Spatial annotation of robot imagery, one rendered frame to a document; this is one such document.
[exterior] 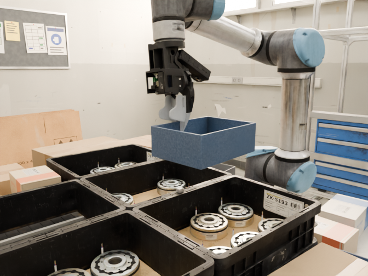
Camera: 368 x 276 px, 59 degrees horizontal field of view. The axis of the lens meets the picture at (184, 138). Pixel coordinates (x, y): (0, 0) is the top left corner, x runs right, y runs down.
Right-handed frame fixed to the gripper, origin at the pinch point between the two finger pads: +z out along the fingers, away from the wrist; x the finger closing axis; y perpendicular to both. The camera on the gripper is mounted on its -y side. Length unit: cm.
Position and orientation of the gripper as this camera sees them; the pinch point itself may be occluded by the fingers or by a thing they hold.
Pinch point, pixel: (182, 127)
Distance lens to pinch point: 80.1
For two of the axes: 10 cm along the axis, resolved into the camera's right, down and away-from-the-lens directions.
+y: -7.3, 1.5, -6.7
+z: 0.6, 9.9, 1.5
